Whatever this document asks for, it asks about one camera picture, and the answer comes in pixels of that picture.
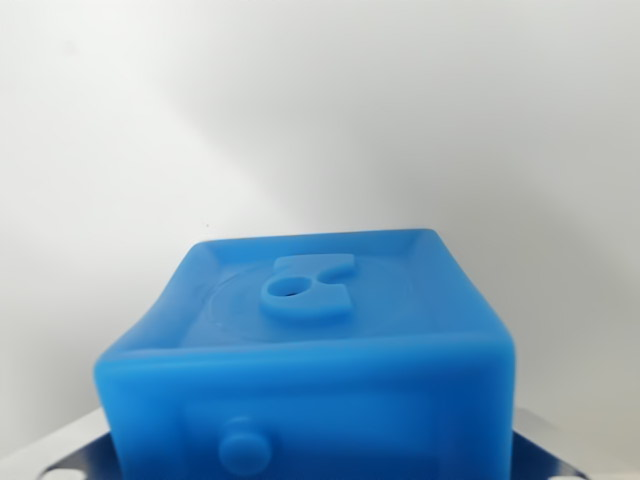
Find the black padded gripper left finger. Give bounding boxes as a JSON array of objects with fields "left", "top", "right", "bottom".
[{"left": 29, "top": 407, "right": 121, "bottom": 480}]

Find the black padded gripper right finger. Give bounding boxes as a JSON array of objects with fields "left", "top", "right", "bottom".
[{"left": 507, "top": 406, "right": 597, "bottom": 480}]

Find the blue soft cube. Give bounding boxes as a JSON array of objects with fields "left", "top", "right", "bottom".
[{"left": 93, "top": 228, "right": 516, "bottom": 480}]

